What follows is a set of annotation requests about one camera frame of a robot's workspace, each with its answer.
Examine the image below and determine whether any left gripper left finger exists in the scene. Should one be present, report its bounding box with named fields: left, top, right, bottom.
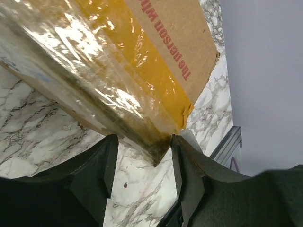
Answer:
left=0, top=134, right=118, bottom=227

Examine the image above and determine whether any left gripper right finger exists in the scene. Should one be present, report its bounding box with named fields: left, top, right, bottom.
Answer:
left=171, top=135, right=303, bottom=227

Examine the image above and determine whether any brown cardboard express box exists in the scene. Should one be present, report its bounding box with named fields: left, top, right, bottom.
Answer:
left=0, top=0, right=220, bottom=166

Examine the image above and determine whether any aluminium frame rail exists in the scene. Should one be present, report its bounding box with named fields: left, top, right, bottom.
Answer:
left=210, top=126, right=242, bottom=172

